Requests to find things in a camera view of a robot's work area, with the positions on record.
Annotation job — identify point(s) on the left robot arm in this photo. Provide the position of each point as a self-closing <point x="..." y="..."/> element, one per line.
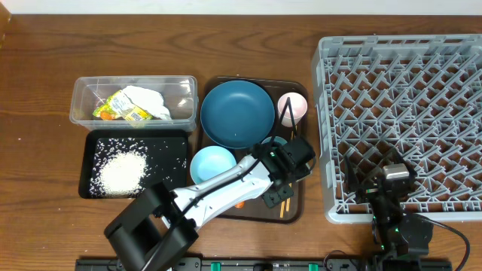
<point x="156" y="229"/>

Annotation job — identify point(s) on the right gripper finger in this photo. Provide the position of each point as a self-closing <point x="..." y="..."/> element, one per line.
<point x="350" y="175"/>
<point x="398" y="159"/>

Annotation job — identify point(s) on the light blue cup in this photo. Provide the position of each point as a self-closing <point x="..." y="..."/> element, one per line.
<point x="278" y="141"/>

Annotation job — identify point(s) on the brown serving tray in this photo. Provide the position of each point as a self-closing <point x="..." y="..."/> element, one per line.
<point x="256" y="209"/>

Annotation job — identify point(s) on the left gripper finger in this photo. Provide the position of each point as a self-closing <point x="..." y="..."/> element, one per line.
<point x="283" y="191"/>
<point x="271" y="198"/>

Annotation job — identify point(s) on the wooden chopstick left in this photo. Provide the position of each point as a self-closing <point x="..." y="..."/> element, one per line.
<point x="282" y="210"/>

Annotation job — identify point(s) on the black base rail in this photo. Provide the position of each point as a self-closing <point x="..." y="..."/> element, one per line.
<point x="197" y="264"/>

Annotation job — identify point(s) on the light blue rice bowl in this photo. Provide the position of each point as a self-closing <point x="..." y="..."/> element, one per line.
<point x="209" y="162"/>

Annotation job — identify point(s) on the clear plastic bin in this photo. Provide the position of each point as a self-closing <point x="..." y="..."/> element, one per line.
<point x="179" y="93"/>

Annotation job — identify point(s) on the white napkin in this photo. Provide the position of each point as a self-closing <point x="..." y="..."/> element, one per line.
<point x="148" y="100"/>

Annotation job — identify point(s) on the white rice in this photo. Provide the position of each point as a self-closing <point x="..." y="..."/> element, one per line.
<point x="124" y="167"/>

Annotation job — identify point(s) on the black tray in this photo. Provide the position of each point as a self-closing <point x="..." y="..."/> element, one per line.
<point x="92" y="137"/>

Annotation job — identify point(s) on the grey dishwasher rack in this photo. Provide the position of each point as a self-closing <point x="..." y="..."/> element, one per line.
<point x="416" y="95"/>

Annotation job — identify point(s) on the orange carrot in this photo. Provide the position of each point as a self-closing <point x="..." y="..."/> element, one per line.
<point x="240" y="205"/>

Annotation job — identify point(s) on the yellow green snack wrapper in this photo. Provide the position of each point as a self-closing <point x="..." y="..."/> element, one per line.
<point x="119" y="106"/>

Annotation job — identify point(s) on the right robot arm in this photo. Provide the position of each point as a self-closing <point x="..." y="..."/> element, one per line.
<point x="403" y="238"/>

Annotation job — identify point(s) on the dark blue plate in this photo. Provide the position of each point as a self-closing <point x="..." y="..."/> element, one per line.
<point x="237" y="114"/>

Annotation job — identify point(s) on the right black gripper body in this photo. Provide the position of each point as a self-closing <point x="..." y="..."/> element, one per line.
<point x="371" y="189"/>

